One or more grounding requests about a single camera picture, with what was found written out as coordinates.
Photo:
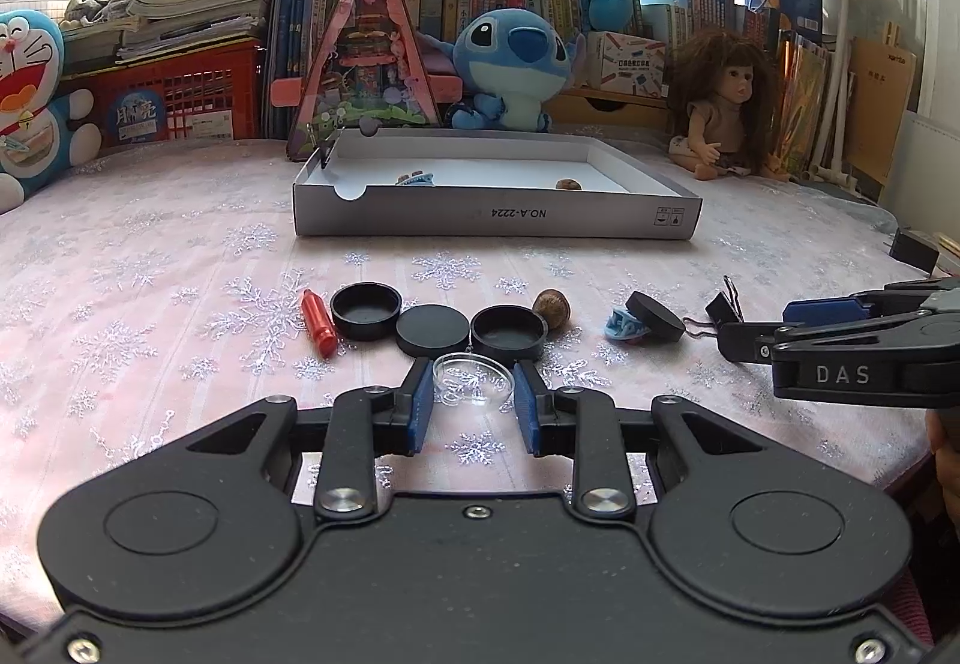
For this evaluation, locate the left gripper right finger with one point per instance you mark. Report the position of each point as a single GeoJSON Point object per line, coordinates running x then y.
{"type": "Point", "coordinates": [582, 424]}

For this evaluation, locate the clear plastic round lid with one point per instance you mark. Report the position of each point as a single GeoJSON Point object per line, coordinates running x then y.
{"type": "Point", "coordinates": [463, 378]}

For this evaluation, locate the brown nut in tray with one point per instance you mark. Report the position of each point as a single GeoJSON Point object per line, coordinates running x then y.
{"type": "Point", "coordinates": [567, 184]}

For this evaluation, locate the blue upright thin books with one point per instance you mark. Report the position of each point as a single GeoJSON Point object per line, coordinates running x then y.
{"type": "Point", "coordinates": [284, 55]}

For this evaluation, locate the blue toy shoe clip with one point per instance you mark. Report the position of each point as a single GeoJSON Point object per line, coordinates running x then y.
{"type": "Point", "coordinates": [623, 327]}

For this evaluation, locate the black round cap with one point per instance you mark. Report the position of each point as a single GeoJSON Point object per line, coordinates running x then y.
{"type": "Point", "coordinates": [508, 333]}
{"type": "Point", "coordinates": [366, 311]}

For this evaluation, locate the black round lid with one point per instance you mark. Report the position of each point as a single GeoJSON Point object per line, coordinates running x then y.
{"type": "Point", "coordinates": [660, 322]}
{"type": "Point", "coordinates": [431, 330]}

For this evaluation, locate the wooden drawer shelf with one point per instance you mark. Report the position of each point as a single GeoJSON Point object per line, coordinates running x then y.
{"type": "Point", "coordinates": [585, 106]}

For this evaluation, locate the grey white cardboard tray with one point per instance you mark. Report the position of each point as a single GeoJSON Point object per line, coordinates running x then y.
{"type": "Point", "coordinates": [488, 184]}

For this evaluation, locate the blue Stitch plush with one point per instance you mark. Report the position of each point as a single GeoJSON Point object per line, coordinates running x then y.
{"type": "Point", "coordinates": [511, 62]}

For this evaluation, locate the black adapter at edge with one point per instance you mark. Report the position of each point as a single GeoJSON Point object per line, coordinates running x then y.
{"type": "Point", "coordinates": [915, 249]}

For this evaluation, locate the red plastic crate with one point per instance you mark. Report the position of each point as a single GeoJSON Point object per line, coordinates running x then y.
{"type": "Point", "coordinates": [211, 92]}

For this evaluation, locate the red crayon-shaped clip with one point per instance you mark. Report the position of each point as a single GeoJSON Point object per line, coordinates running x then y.
{"type": "Point", "coordinates": [319, 324]}

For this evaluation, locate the white patterned cardboard box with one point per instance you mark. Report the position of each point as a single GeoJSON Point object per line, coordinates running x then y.
{"type": "Point", "coordinates": [625, 64]}

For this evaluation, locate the blue clip in tray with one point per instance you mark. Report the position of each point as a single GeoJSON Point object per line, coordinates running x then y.
{"type": "Point", "coordinates": [416, 178]}

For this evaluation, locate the binder clip on tray corner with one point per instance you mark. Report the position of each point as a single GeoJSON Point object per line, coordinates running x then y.
{"type": "Point", "coordinates": [327, 152]}

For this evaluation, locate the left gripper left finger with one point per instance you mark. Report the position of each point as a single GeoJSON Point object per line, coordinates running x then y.
{"type": "Point", "coordinates": [367, 423]}

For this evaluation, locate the brown haired doll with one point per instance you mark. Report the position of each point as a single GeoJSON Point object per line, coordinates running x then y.
{"type": "Point", "coordinates": [724, 98]}

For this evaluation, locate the Doraemon plush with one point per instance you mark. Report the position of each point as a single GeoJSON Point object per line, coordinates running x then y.
{"type": "Point", "coordinates": [43, 133]}

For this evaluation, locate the brown hazelnut on table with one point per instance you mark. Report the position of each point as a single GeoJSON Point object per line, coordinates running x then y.
{"type": "Point", "coordinates": [553, 307]}

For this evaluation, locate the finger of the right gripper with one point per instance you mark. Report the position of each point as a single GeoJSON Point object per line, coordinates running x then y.
{"type": "Point", "coordinates": [873, 304]}
{"type": "Point", "coordinates": [752, 342]}

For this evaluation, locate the pink triangular toy house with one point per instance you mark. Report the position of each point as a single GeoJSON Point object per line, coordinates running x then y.
{"type": "Point", "coordinates": [367, 73]}

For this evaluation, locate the black binder clip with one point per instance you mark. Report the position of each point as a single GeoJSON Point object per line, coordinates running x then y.
{"type": "Point", "coordinates": [725, 308]}

